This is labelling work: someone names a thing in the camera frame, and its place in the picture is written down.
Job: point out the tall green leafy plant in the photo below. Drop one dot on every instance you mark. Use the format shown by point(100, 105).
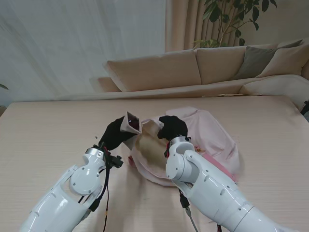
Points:
point(229, 14)

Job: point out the black metal frame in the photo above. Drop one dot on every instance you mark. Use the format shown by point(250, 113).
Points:
point(305, 107)

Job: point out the grey cushion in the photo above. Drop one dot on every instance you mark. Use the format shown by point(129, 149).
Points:
point(256, 62)

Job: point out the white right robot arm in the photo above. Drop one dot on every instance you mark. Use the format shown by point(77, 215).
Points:
point(212, 193)

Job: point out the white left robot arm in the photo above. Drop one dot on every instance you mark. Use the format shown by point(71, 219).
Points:
point(62, 195)

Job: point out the beige cushion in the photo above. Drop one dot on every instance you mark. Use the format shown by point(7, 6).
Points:
point(285, 60)

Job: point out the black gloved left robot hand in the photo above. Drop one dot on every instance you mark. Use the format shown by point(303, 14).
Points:
point(113, 135)

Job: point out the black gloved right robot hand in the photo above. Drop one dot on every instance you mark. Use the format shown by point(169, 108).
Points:
point(176, 128)

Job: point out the beige fabric glasses pouch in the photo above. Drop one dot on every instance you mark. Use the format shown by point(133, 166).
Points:
point(125, 125)

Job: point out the beige sofa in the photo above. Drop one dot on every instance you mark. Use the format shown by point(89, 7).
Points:
point(157, 70)

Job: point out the white sheer curtain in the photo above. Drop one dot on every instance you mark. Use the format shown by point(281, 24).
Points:
point(72, 48)

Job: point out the beige pleated curtain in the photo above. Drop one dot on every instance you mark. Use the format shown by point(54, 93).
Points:
point(183, 24)

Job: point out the pale pink backpack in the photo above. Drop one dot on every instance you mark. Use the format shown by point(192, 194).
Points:
point(212, 135)

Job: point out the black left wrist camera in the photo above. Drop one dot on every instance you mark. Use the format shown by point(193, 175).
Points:
point(116, 161)

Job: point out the small green plant leaf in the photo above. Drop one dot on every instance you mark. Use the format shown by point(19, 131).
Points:
point(3, 86)

